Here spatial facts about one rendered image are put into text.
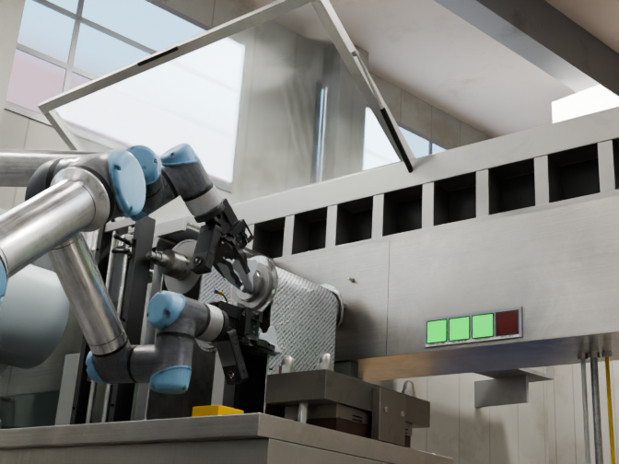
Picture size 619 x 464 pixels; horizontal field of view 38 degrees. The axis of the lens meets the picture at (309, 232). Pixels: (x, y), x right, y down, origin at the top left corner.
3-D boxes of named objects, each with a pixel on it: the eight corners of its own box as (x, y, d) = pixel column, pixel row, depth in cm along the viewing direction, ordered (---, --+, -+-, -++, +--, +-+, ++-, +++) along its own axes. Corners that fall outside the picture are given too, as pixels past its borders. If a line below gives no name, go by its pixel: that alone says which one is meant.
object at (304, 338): (264, 384, 196) (271, 302, 202) (330, 401, 213) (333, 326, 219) (266, 384, 196) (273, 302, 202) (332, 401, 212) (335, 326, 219)
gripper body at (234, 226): (256, 239, 203) (232, 194, 199) (237, 261, 197) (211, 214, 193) (231, 245, 207) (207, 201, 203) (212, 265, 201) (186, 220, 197)
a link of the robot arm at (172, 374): (147, 395, 180) (154, 342, 183) (196, 395, 175) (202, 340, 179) (125, 388, 173) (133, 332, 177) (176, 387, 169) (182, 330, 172)
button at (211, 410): (191, 419, 168) (192, 406, 169) (216, 424, 173) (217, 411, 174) (217, 417, 164) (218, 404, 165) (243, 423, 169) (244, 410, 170)
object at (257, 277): (251, 261, 207) (263, 284, 202) (256, 264, 208) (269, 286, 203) (230, 284, 209) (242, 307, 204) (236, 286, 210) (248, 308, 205)
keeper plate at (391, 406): (370, 440, 189) (372, 388, 192) (397, 446, 196) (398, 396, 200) (380, 439, 187) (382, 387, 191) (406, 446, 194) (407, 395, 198)
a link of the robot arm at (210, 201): (201, 198, 191) (175, 204, 196) (211, 215, 193) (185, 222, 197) (219, 180, 196) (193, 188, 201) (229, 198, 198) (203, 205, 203)
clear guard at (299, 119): (49, 109, 279) (50, 108, 279) (140, 231, 300) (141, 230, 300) (312, -2, 215) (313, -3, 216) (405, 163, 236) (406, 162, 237)
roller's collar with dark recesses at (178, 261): (155, 275, 222) (157, 250, 224) (172, 282, 226) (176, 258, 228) (172, 272, 218) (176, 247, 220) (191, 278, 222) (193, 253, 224)
